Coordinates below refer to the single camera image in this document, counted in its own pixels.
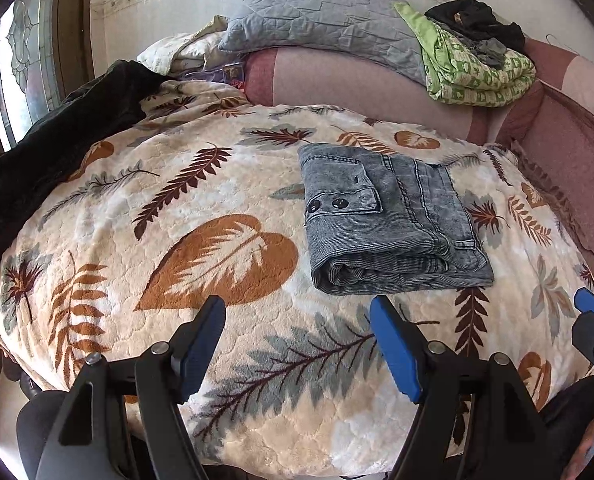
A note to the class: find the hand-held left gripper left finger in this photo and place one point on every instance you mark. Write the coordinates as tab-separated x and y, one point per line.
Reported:
202	350

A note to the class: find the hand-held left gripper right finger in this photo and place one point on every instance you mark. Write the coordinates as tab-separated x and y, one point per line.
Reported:
392	350

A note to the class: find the grey-blue denim pants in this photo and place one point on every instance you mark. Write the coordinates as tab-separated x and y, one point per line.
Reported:
407	220

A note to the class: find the person's black trouser leg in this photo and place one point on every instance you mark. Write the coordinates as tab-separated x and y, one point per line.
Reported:
562	410

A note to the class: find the cream leaf print blanket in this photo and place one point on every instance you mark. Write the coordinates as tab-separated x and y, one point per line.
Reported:
177	185

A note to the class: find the dark rounded object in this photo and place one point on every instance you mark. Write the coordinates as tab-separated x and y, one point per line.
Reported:
32	410

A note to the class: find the green patterned blanket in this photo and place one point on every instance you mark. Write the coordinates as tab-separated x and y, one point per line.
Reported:
477	80

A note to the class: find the black garment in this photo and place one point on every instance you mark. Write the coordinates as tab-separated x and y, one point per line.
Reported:
52	135

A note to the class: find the small grey cloth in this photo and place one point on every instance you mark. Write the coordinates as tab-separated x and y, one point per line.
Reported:
487	50

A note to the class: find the purple printed item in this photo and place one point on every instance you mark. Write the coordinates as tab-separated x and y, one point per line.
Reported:
229	72

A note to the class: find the cream cloth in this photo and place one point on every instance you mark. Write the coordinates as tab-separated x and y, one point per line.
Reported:
192	50

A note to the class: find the black clothing with gold trim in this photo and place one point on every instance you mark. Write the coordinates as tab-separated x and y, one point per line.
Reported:
477	17

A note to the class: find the grey quilted pillow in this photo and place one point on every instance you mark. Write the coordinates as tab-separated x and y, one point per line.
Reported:
317	25

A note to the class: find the stained glass window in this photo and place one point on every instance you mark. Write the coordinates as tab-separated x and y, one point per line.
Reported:
22	60

